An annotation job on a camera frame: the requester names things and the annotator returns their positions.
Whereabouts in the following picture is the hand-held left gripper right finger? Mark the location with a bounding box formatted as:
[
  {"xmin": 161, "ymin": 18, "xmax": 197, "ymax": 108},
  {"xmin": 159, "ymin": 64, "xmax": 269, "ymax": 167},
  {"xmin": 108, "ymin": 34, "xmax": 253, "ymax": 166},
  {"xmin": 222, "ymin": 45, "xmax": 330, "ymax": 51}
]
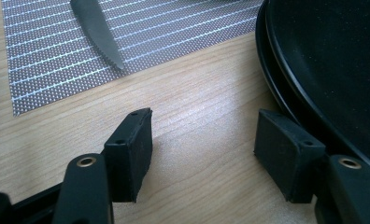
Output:
[{"xmin": 253, "ymin": 107, "xmax": 327, "ymax": 204}]

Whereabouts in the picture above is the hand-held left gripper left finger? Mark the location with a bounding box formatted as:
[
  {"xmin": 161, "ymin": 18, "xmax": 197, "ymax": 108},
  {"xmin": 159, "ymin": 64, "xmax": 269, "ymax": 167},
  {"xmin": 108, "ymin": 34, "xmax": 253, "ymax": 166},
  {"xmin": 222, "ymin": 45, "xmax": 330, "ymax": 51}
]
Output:
[{"xmin": 103, "ymin": 106, "xmax": 154, "ymax": 203}]

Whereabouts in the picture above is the grey striped placemat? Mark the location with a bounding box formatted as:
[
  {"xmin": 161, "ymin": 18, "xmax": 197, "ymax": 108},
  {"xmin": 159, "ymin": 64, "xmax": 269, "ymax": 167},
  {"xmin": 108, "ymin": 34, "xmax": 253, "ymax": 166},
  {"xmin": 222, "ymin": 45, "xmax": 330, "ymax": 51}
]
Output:
[{"xmin": 0, "ymin": 0, "xmax": 265, "ymax": 117}]

